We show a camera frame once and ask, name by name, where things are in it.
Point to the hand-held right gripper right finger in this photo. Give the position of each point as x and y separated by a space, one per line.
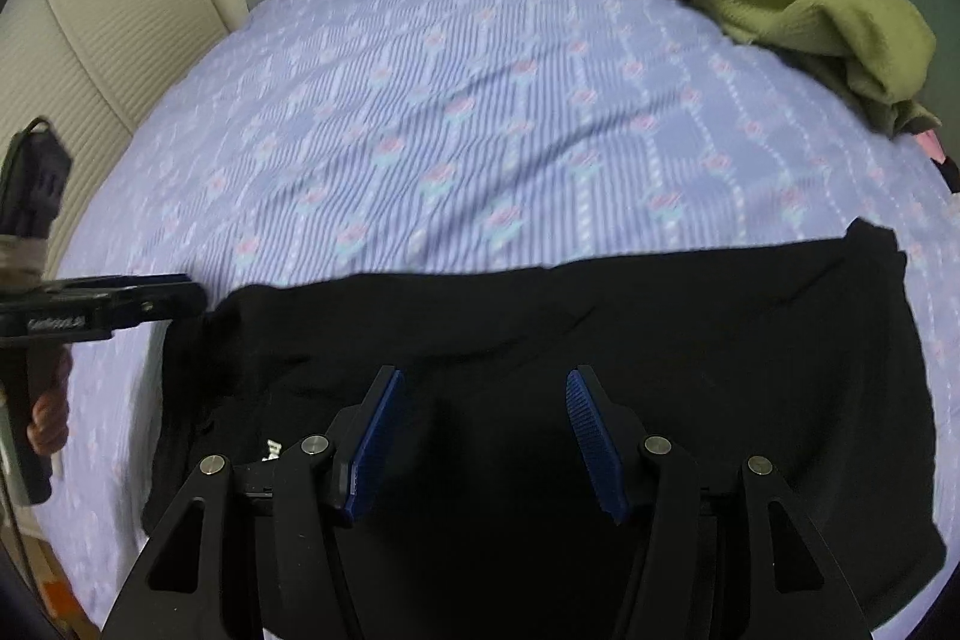
598 452

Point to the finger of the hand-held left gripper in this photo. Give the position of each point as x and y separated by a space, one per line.
161 302

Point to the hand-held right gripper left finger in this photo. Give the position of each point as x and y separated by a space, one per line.
371 452

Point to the black pants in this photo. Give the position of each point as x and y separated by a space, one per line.
487 347

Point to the person's left hand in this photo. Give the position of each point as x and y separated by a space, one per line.
51 419

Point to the white ribbed wardrobe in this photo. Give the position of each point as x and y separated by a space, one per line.
112 10

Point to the purple floral printed bed sheet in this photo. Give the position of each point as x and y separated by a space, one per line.
450 123

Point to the dark cloth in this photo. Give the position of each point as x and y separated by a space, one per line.
951 175

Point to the pink cloth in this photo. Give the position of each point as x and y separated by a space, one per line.
934 147

